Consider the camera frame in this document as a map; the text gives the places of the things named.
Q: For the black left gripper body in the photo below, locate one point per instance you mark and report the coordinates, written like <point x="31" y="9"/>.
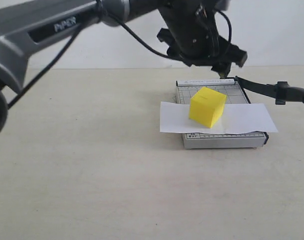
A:
<point x="193" y="26"/>

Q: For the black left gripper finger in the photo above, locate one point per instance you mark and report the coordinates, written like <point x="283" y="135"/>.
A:
<point x="222" y="69"/>
<point x="237" y="55"/>

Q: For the yellow cube block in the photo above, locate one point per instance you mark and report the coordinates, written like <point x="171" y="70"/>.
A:
<point x="207" y="106"/>

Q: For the black cutter blade arm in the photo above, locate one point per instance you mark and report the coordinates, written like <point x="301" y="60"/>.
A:
<point x="282" y="92"/>

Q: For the white paper sheet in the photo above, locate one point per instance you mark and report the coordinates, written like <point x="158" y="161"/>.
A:
<point x="236" y="119"/>

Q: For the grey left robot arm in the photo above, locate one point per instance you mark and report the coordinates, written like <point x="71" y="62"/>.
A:
<point x="32" y="26"/>

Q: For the grey paper cutter base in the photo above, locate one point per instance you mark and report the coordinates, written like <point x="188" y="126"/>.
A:
<point x="185" y="89"/>

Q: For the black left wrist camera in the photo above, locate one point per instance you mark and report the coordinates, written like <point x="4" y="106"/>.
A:
<point x="222" y="5"/>

